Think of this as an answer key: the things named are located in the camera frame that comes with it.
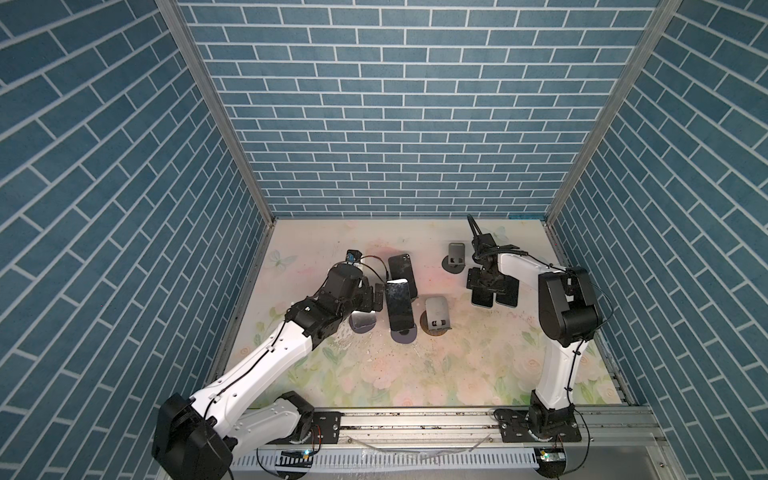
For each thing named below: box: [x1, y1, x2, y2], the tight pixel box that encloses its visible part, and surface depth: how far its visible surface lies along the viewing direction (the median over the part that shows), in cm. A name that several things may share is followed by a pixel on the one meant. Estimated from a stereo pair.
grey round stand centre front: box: [390, 324, 418, 344], surface depth 91 cm
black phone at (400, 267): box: [388, 253, 419, 301], surface depth 94 cm
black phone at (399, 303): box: [385, 279, 416, 331], surface depth 86 cm
